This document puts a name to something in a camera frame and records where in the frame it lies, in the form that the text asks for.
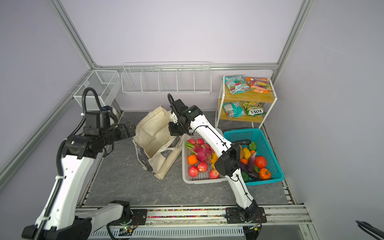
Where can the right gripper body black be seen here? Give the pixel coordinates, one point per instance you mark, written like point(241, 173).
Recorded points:
point(177, 129)

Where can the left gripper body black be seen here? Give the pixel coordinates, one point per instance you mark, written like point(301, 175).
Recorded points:
point(124, 134)

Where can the cream canvas grocery bag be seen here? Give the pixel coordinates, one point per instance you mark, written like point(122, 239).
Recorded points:
point(156, 149)

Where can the orange tangerine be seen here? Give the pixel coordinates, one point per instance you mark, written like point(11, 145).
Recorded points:
point(192, 160)

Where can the pink dragon fruit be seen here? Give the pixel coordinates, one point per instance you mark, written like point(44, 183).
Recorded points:
point(203, 152)

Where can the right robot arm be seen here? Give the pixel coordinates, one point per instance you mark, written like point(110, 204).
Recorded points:
point(190, 120)

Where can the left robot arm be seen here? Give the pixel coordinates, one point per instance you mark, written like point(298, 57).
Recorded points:
point(98, 129)

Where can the teal snack bag lower shelf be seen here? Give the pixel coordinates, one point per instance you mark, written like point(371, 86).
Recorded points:
point(234, 109)

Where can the teal snack bag shelf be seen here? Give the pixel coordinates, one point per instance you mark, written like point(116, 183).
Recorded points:
point(234, 109)
point(237, 84)

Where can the teal snack bag top shelf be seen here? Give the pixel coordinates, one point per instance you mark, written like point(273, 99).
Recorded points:
point(237, 84)

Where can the green Foxs snack bag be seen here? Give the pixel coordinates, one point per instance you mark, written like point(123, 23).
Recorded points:
point(253, 109)

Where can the orange snack bag top shelf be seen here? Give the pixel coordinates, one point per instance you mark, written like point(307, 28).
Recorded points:
point(258, 85)

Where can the red apple front left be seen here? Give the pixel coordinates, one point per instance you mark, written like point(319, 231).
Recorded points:
point(193, 171)

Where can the red apple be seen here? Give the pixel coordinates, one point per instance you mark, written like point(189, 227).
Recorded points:
point(202, 167)
point(193, 171)
point(214, 174)

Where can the red apple front middle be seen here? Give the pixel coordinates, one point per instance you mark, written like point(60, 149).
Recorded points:
point(202, 167)

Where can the small white mesh basket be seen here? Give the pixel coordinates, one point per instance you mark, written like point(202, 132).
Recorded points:
point(106, 83)

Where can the white plastic fruit basket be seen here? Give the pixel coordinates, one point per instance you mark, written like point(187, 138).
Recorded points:
point(202, 177)

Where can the red apple front right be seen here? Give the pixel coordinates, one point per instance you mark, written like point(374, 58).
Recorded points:
point(214, 174)

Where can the dark cucumber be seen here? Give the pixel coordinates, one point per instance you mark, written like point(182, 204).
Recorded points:
point(243, 142)

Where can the wooden two-tier shelf rack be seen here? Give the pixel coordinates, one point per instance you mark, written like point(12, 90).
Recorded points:
point(265, 98)

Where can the yellow corn cob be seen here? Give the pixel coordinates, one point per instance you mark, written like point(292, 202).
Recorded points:
point(246, 153)

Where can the purple eggplant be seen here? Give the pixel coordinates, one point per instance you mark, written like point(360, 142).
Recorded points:
point(249, 167)

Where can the green avocado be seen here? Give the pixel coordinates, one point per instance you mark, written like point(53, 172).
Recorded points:
point(245, 176)

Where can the teal plastic vegetable basket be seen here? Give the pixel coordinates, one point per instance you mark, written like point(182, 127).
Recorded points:
point(264, 149)

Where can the red tomato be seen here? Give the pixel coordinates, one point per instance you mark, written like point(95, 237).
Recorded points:
point(261, 162)

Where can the long white wire basket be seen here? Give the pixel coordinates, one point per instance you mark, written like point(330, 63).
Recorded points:
point(167, 77)

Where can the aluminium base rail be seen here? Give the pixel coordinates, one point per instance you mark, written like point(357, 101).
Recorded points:
point(205, 222)

